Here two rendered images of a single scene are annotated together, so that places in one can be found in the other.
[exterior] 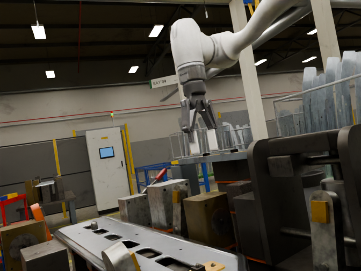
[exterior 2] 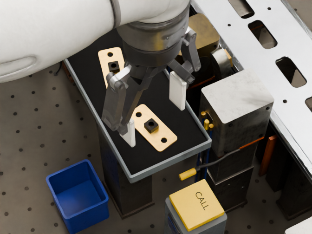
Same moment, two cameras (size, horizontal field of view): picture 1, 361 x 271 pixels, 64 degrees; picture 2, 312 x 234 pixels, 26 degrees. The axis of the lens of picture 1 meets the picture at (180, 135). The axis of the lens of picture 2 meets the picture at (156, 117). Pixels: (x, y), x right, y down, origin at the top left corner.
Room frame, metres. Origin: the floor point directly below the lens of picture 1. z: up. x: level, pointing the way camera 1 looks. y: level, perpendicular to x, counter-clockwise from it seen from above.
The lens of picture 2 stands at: (1.46, 0.00, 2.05)
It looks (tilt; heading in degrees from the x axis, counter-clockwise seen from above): 58 degrees down; 187
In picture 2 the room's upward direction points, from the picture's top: straight up
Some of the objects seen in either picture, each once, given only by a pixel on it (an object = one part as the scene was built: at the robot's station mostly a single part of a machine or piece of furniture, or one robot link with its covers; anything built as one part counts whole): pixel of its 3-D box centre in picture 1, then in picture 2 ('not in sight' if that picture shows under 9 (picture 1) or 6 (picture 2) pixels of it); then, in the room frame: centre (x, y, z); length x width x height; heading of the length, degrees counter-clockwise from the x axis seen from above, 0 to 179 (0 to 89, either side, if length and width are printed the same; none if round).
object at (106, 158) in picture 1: (107, 161); not in sight; (7.14, 1.90, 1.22); 0.80 x 0.54 x 2.45; 111
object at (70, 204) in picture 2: not in sight; (79, 197); (0.88, -0.24, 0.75); 0.11 x 0.10 x 0.09; 35
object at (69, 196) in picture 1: (49, 204); not in sight; (5.58, 2.70, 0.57); 1.86 x 0.90 x 1.14; 24
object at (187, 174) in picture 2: not in sight; (210, 163); (0.90, 0.03, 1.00); 0.12 x 0.01 x 0.01; 125
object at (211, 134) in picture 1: (212, 140); (126, 127); (0.97, -0.10, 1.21); 0.03 x 0.01 x 0.07; 48
